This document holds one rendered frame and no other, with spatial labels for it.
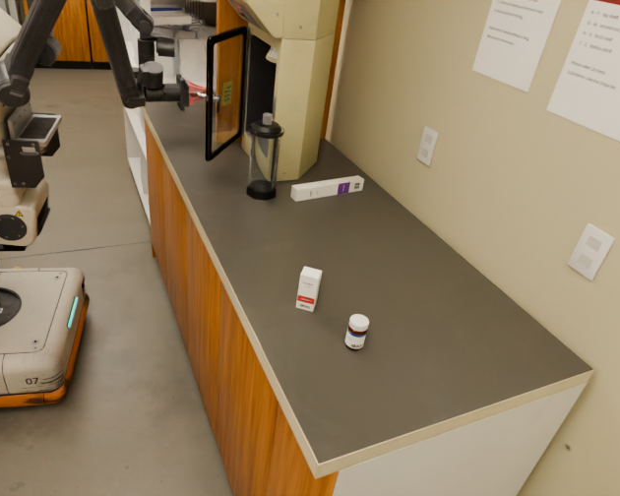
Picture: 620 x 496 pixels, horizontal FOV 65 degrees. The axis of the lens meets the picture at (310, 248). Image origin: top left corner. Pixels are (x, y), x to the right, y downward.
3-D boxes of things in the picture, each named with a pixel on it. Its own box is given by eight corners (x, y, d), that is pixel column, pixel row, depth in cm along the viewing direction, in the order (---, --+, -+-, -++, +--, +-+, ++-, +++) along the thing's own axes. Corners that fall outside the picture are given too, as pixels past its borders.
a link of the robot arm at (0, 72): (-26, 78, 131) (-23, 92, 129) (4, 57, 130) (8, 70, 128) (5, 97, 139) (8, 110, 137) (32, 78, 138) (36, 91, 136)
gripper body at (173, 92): (186, 79, 155) (161, 79, 152) (186, 110, 161) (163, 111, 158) (181, 74, 160) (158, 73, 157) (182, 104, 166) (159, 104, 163)
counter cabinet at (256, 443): (260, 241, 312) (273, 101, 264) (469, 570, 161) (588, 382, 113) (152, 255, 285) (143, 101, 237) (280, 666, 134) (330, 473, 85)
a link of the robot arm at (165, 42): (140, 15, 172) (139, 20, 165) (173, 19, 175) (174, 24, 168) (142, 50, 178) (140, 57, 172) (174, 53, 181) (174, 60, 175)
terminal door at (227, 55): (240, 136, 191) (246, 25, 169) (207, 163, 165) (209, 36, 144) (238, 135, 191) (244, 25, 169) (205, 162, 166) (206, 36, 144)
